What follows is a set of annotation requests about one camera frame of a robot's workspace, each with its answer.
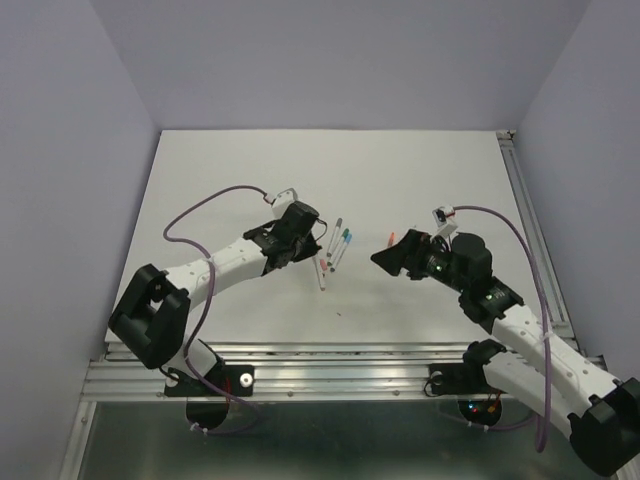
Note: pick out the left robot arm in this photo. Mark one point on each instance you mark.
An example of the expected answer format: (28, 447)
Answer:
(151, 316)

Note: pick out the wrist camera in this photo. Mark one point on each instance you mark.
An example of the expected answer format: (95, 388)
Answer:
(445, 221)
(282, 201)

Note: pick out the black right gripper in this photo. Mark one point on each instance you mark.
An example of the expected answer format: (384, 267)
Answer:
(407, 253)

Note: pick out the brown cap marker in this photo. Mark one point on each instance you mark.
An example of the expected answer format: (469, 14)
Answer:
(319, 274)

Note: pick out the aluminium front rail frame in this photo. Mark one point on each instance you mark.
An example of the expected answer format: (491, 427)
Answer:
(324, 411)

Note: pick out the grey cap marker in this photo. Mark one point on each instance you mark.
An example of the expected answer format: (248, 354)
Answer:
(334, 237)

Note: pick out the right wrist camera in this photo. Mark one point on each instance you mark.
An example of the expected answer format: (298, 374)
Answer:
(445, 221)

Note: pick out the aluminium right side rail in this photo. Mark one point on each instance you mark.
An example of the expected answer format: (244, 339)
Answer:
(559, 316)

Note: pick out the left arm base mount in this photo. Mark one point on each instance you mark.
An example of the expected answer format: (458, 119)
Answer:
(217, 394)

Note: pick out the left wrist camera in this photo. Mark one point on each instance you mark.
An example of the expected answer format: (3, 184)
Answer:
(282, 201)

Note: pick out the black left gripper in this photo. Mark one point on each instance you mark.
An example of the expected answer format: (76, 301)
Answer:
(310, 249)

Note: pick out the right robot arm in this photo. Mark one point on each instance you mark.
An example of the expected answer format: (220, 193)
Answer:
(596, 411)

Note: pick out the green cap marker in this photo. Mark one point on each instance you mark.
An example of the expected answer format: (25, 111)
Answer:
(339, 243)

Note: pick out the light blue cap marker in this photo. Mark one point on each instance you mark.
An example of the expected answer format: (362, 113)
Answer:
(340, 252)

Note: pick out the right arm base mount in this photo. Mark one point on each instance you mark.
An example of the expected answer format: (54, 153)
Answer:
(478, 403)

